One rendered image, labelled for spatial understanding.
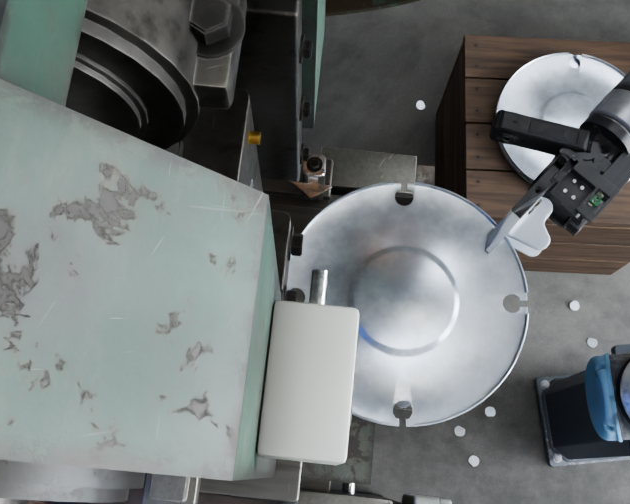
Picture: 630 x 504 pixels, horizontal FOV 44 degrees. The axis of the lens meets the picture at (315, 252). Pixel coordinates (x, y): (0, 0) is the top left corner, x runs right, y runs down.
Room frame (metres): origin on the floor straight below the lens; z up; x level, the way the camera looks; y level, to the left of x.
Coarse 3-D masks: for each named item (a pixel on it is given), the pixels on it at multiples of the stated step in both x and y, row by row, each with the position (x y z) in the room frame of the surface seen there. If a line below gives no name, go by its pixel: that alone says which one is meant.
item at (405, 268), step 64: (384, 192) 0.33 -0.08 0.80; (448, 192) 0.34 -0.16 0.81; (320, 256) 0.25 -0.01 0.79; (384, 256) 0.25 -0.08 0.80; (448, 256) 0.26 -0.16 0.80; (512, 256) 0.26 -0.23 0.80; (384, 320) 0.18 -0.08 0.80; (448, 320) 0.18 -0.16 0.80; (512, 320) 0.19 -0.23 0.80; (384, 384) 0.10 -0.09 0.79; (448, 384) 0.11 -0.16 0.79
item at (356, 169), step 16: (336, 160) 0.44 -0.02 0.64; (352, 160) 0.44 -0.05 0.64; (368, 160) 0.44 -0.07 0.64; (384, 160) 0.44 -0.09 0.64; (400, 160) 0.44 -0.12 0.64; (416, 160) 0.45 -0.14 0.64; (336, 176) 0.41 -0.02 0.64; (352, 176) 0.42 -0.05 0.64; (368, 176) 0.42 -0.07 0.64; (384, 176) 0.42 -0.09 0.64; (400, 176) 0.42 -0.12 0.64; (416, 176) 0.43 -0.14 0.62; (432, 176) 0.43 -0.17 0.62; (336, 192) 0.41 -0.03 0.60; (400, 192) 0.40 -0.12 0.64
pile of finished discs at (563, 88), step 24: (528, 72) 0.76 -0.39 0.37; (552, 72) 0.76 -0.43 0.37; (576, 72) 0.76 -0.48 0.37; (600, 72) 0.77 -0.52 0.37; (504, 96) 0.70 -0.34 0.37; (528, 96) 0.71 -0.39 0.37; (552, 96) 0.71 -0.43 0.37; (576, 96) 0.71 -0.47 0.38; (600, 96) 0.71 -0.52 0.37; (552, 120) 0.66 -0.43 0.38; (576, 120) 0.66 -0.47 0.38; (504, 144) 0.61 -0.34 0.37; (528, 168) 0.56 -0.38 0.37
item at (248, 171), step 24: (240, 96) 0.26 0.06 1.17; (216, 120) 0.24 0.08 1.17; (240, 120) 0.24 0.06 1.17; (192, 144) 0.22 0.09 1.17; (216, 144) 0.22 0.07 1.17; (240, 144) 0.22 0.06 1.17; (216, 168) 0.20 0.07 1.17; (240, 168) 0.21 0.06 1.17; (288, 216) 0.24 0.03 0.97; (288, 240) 0.22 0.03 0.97; (288, 264) 0.21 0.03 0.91
